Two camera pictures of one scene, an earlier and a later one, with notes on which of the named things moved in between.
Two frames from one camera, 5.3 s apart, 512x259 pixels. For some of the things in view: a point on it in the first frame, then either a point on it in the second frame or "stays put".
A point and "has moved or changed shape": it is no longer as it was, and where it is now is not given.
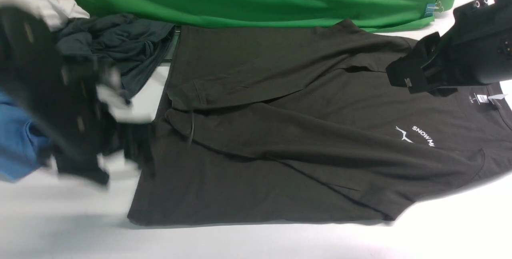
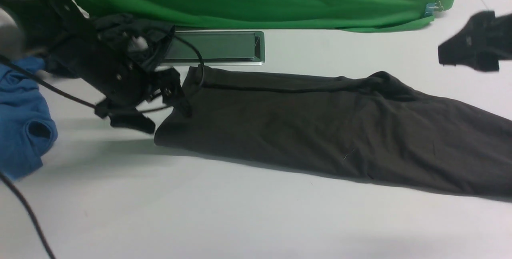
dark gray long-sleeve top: x=301 y=122 has moved or changed shape
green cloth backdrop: x=377 y=0 stays put
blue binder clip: x=431 y=8 stays put
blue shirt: x=21 y=140 stays put
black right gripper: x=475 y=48 -> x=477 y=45
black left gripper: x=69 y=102 -> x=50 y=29
